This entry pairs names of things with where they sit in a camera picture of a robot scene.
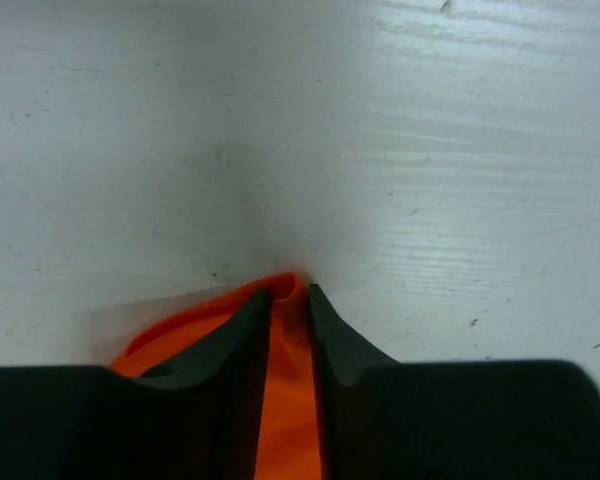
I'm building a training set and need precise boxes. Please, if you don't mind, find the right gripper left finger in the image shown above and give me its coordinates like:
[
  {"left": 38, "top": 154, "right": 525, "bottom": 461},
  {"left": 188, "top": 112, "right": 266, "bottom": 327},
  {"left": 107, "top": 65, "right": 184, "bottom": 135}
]
[{"left": 0, "top": 288, "right": 272, "bottom": 479}]

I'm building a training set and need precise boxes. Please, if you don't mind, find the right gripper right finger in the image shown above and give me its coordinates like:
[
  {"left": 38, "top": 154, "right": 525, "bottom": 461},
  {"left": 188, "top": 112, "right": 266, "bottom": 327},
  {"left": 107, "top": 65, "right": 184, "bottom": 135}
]
[{"left": 309, "top": 284, "right": 600, "bottom": 479}]

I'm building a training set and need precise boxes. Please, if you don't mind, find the orange t-shirt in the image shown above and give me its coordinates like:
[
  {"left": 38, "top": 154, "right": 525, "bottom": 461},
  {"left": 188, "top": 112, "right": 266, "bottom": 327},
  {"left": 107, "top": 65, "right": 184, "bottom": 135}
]
[{"left": 111, "top": 272, "right": 322, "bottom": 479}]

